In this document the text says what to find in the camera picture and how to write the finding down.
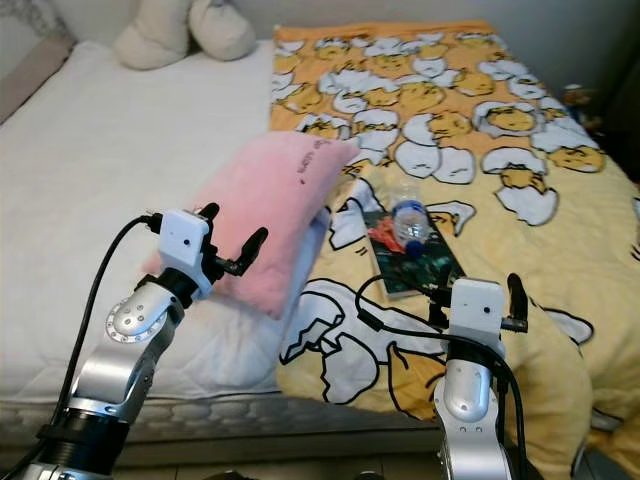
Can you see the dark cover book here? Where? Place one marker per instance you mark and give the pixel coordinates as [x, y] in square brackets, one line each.
[410, 272]

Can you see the beige padded headboard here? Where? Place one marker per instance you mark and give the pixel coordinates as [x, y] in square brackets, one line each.
[25, 85]

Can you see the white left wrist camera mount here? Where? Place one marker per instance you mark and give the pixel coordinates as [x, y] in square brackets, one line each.
[183, 240]

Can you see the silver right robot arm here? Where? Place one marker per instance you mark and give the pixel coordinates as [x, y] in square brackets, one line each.
[470, 410]

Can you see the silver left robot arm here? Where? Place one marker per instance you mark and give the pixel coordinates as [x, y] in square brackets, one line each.
[125, 370]

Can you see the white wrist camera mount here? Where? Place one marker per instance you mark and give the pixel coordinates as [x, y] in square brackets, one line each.
[183, 240]
[477, 312]

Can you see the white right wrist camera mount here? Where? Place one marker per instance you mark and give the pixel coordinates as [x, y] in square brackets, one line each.
[477, 312]

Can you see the pink plush pillow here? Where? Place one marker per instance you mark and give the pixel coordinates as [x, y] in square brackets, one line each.
[270, 190]

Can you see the yellow cartoon egg print blanket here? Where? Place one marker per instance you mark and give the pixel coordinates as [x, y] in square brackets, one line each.
[450, 130]

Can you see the clear plastic water bottle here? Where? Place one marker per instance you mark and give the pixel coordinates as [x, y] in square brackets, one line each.
[410, 222]

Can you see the white quilted mattress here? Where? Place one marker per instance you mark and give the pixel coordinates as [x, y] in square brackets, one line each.
[100, 200]

